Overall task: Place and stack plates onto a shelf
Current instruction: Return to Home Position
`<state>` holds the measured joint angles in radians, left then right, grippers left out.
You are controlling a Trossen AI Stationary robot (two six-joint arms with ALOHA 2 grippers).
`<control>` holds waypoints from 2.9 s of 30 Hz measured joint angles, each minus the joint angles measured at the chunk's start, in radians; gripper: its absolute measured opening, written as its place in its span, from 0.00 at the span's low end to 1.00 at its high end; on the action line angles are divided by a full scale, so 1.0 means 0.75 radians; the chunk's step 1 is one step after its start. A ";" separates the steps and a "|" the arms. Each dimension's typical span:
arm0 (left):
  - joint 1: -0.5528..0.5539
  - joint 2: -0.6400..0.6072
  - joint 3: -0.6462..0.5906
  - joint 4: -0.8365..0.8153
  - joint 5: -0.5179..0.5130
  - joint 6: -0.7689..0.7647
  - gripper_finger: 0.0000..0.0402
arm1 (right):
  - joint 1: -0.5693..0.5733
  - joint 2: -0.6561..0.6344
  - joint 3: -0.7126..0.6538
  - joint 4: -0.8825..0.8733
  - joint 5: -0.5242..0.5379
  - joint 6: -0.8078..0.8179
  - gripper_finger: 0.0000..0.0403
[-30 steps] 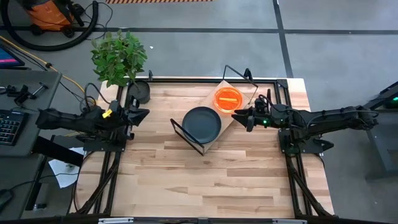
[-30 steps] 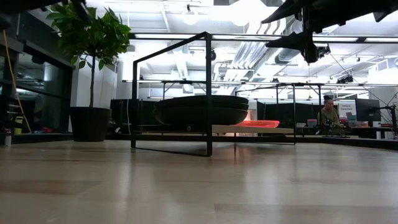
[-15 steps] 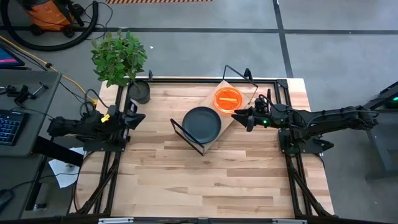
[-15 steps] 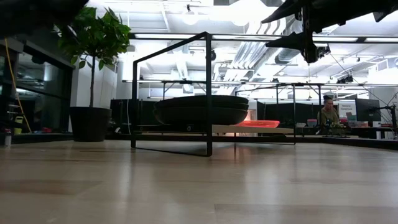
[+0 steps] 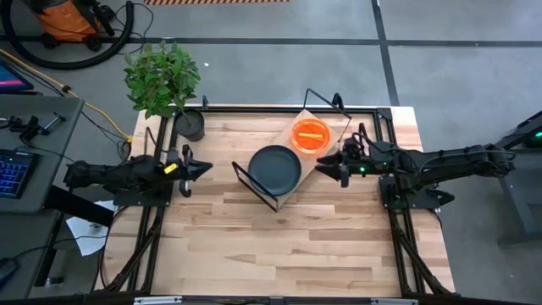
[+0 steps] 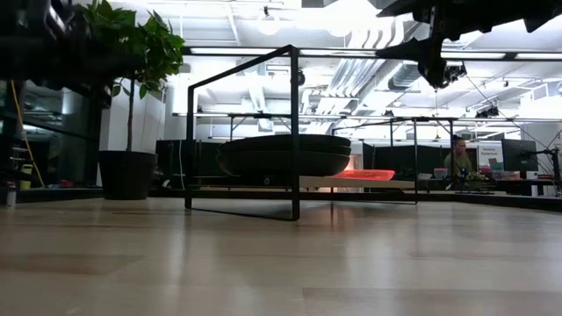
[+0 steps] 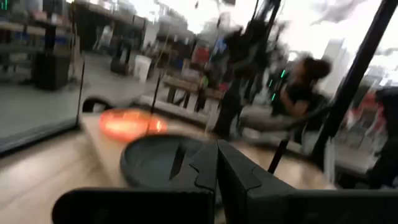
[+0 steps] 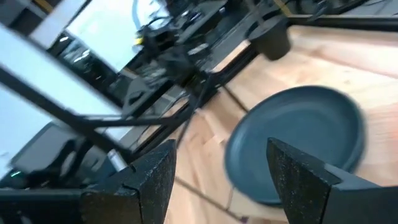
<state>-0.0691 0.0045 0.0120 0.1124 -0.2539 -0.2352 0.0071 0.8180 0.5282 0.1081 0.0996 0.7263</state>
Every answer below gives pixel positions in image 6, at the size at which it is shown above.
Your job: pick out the green potted plant black pot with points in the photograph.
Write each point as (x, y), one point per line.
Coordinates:
(127, 175)

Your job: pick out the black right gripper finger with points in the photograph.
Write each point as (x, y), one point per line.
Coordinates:
(412, 5)
(412, 50)

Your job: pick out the silver ventilation duct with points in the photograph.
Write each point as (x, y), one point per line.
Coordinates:
(404, 74)

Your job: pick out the black ceiling spotlight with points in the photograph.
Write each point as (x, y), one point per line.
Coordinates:
(456, 72)
(487, 112)

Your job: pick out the white bottle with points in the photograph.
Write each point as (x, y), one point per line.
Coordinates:
(10, 195)

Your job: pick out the white printed sign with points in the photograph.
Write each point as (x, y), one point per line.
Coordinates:
(489, 153)

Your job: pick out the person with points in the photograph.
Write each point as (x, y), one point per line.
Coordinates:
(458, 160)

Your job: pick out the translucent orange plate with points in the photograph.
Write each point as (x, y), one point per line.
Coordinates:
(373, 175)

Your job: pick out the black aluminium table frame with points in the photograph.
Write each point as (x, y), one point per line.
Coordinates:
(483, 197)

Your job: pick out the white globe pendant lamp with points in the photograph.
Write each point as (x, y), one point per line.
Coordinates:
(268, 24)

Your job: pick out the small potted plant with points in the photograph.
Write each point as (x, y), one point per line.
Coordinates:
(474, 177)

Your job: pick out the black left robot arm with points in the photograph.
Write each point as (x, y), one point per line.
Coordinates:
(44, 52)

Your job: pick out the black crossbar with light strips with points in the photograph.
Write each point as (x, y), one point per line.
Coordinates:
(510, 56)

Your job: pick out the wooden shelf black metal frame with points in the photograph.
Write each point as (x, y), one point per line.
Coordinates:
(373, 183)

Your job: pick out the dark grey round plate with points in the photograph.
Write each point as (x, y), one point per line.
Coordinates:
(325, 166)
(325, 141)

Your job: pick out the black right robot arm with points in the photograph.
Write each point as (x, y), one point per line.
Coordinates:
(540, 13)

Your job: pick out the pink container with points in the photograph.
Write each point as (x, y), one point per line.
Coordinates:
(440, 173)

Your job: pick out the black computer monitor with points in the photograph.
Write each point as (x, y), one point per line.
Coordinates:
(519, 155)

